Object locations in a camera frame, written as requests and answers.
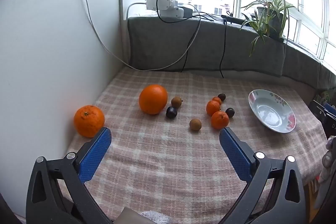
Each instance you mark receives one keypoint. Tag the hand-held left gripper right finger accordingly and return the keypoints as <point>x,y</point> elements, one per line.
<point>235,153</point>

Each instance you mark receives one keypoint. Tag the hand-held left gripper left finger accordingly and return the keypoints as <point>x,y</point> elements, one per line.
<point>95,153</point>

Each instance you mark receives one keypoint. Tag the large rough-skinned orange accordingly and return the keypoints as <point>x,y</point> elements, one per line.
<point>88,121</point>

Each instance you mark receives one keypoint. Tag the white floral bowl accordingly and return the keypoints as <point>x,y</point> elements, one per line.
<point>270,112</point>

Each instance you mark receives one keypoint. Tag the person's right hand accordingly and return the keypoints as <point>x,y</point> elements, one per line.
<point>329,157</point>

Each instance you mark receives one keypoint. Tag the small tangerine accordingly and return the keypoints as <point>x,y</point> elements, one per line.
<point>217,99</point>
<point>220,120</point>
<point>212,108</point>

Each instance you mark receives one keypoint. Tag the dark purple round fruit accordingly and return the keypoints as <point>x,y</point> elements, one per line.
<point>230,112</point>
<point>171,112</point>
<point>222,97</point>

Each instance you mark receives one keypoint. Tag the small brown round fruit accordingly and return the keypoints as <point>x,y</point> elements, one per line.
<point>195,124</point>
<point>176,102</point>

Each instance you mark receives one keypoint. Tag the pink plaid blanket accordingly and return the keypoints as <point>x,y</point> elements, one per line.
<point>162,161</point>

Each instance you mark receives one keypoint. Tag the large smooth orange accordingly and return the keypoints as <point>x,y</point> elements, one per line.
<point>153,99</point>

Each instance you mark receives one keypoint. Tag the stack of dark books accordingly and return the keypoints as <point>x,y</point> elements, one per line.
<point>324,113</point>

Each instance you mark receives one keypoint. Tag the grey cloth cover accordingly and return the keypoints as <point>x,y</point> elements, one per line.
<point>157,43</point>

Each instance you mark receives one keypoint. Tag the black power strip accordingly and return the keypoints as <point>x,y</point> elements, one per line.
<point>236,19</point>

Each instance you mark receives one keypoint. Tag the green spider plant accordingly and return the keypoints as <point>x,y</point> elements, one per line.
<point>262,22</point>

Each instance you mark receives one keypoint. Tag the dark plant pot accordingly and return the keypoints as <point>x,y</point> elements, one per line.
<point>277,23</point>

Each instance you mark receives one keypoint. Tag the grey power adapter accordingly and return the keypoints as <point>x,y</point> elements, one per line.
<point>188,11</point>

